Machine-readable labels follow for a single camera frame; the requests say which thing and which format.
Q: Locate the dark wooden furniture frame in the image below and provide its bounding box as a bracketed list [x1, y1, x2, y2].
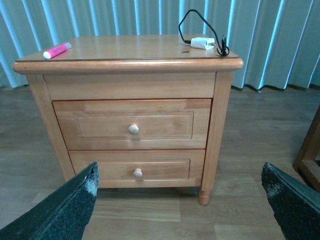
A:
[292, 107, 320, 192]

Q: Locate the wooden nightstand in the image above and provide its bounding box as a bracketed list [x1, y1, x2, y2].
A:
[13, 35, 244, 206]

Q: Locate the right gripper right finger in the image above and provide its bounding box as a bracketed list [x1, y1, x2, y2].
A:
[261, 162, 320, 240]

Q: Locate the white charger adapter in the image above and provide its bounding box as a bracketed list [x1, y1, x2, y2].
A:
[190, 37, 216, 50]

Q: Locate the light grey curtain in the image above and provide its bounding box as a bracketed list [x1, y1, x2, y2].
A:
[0, 0, 320, 89]

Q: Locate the pink marker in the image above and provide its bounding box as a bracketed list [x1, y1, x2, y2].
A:
[42, 42, 72, 60]

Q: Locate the wooden drawer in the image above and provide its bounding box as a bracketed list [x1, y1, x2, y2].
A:
[69, 149, 205, 181]
[53, 99, 211, 151]

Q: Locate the black cable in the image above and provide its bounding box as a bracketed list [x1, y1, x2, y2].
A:
[178, 9, 230, 57]

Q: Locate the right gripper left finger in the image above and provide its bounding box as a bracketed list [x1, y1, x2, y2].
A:
[0, 162, 100, 240]

